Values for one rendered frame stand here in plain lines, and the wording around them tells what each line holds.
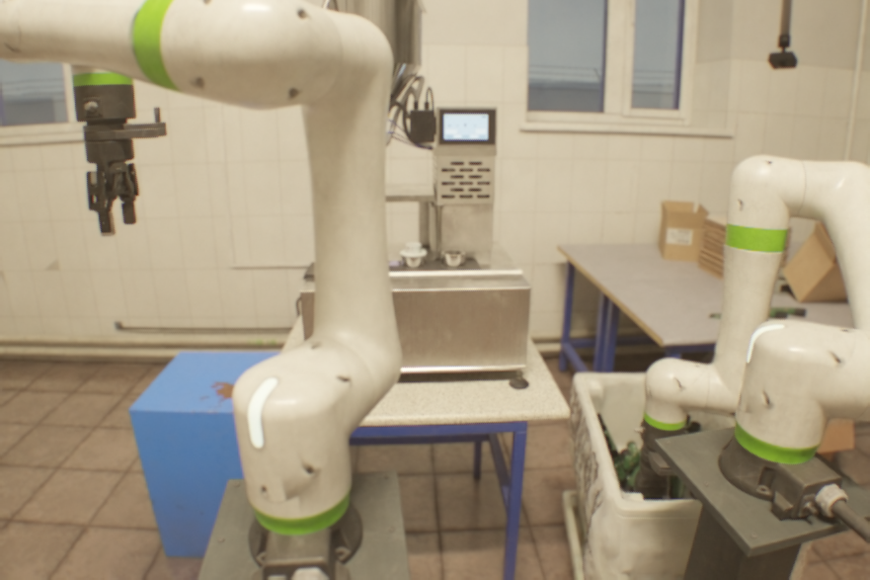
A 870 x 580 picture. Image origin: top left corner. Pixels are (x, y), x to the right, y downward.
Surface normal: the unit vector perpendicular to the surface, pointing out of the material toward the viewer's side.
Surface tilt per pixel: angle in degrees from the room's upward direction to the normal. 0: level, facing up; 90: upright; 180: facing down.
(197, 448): 90
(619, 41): 90
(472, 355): 90
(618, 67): 90
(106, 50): 113
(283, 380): 10
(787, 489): 81
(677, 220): 107
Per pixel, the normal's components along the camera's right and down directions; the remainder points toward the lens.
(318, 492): 0.54, 0.22
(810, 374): -0.35, 0.22
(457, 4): 0.06, 0.26
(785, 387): -0.63, 0.20
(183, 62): -0.41, 0.55
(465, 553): 0.00, -0.97
